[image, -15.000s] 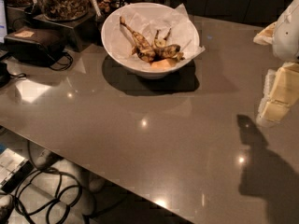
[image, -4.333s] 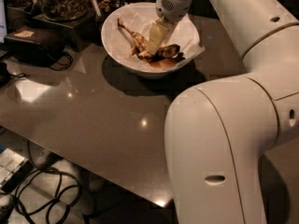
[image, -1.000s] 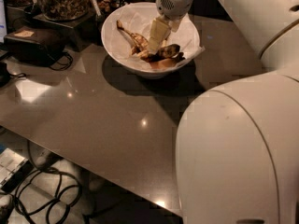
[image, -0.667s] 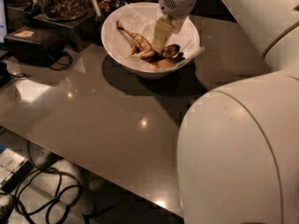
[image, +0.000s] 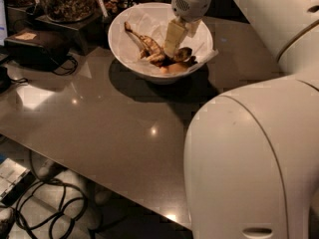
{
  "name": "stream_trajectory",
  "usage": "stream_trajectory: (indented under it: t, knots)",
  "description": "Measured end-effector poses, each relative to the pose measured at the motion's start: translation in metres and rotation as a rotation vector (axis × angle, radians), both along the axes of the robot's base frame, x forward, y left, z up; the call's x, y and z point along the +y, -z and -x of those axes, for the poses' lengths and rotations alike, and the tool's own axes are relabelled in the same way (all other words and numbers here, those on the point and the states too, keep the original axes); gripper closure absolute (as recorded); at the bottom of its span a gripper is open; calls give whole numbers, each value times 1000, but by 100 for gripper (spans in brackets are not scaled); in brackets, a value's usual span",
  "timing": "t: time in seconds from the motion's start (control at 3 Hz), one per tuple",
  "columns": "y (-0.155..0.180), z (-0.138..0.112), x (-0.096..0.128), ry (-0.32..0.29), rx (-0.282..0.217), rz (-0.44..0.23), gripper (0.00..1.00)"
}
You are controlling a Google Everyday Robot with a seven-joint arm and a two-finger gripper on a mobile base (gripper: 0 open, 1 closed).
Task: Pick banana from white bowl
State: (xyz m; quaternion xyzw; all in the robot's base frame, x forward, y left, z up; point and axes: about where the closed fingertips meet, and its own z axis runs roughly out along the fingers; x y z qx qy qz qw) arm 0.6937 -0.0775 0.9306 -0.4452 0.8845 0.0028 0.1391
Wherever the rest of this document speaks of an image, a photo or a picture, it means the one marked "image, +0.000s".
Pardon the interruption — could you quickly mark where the orange fruit piece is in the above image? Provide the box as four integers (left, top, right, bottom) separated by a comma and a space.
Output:
159, 63, 188, 74

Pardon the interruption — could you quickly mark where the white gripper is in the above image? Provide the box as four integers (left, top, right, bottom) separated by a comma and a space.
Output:
163, 0, 211, 57

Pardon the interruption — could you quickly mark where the glass jar of nuts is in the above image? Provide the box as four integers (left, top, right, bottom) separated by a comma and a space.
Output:
40, 0, 96, 23

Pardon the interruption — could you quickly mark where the white power strip box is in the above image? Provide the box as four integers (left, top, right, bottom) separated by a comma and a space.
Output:
0, 158, 35, 206

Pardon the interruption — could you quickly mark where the long spotted banana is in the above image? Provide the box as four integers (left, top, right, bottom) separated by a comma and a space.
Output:
124, 22, 165, 67

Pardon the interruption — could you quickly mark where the black cable on table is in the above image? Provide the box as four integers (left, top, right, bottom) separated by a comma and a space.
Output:
49, 55, 80, 77

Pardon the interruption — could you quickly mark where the dark ripe banana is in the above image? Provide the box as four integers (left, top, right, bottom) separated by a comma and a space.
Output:
171, 47, 196, 65

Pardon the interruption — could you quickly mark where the white bowl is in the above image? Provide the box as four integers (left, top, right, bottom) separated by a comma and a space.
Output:
107, 2, 214, 86

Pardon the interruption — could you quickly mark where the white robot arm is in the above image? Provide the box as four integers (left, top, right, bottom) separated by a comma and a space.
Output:
183, 0, 319, 239

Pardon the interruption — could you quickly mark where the black cable on floor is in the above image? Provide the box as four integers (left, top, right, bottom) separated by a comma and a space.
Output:
13, 149, 104, 239

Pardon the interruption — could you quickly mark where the dark metal stand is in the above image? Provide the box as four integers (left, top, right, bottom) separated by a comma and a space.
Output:
36, 11, 105, 56

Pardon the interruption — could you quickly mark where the black box device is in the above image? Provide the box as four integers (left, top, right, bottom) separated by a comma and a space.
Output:
4, 28, 70, 72

